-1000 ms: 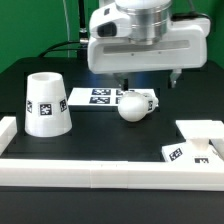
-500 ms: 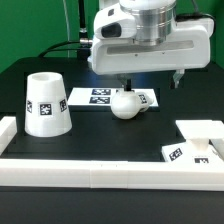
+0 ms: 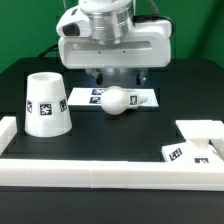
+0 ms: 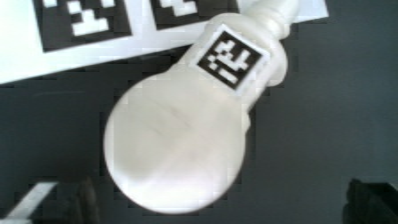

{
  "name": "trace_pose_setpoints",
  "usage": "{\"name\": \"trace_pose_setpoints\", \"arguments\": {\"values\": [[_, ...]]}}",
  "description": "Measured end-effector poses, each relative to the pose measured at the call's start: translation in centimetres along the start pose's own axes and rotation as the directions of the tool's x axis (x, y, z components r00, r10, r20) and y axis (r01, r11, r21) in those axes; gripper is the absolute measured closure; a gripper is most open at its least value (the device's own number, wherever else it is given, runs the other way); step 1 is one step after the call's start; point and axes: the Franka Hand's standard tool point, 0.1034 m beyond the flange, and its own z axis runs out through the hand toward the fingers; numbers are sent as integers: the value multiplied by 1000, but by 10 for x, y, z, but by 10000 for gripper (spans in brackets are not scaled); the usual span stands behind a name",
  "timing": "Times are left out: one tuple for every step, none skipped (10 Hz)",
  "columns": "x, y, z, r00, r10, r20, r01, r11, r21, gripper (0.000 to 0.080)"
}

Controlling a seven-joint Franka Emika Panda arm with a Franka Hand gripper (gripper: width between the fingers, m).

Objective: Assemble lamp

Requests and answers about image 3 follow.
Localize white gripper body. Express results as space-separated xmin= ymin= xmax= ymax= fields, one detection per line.
xmin=56 ymin=6 xmax=172 ymax=69

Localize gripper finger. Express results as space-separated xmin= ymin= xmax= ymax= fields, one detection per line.
xmin=86 ymin=69 xmax=103 ymax=84
xmin=136 ymin=69 xmax=148 ymax=84

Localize white lamp bulb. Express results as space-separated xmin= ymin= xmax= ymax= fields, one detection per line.
xmin=101 ymin=86 xmax=145 ymax=115

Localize white lamp base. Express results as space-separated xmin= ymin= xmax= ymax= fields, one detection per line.
xmin=161 ymin=120 xmax=224 ymax=164

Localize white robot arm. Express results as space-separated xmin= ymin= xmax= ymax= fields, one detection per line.
xmin=56 ymin=0 xmax=174 ymax=84

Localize white lamp shade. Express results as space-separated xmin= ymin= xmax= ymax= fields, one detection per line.
xmin=25 ymin=72 xmax=72 ymax=137

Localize white marker sheet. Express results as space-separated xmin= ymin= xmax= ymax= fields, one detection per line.
xmin=68 ymin=87 xmax=159 ymax=107

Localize white left fence piece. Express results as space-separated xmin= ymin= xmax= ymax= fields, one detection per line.
xmin=0 ymin=116 xmax=17 ymax=156

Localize white fence piece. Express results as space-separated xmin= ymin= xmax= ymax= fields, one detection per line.
xmin=211 ymin=138 xmax=224 ymax=159
xmin=0 ymin=116 xmax=17 ymax=156

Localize white right fence piece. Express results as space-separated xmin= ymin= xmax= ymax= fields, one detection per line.
xmin=211 ymin=138 xmax=224 ymax=159

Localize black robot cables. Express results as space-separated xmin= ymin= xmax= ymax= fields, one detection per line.
xmin=38 ymin=43 xmax=63 ymax=58

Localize white front fence rail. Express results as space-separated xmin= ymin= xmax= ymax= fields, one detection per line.
xmin=0 ymin=159 xmax=224 ymax=191

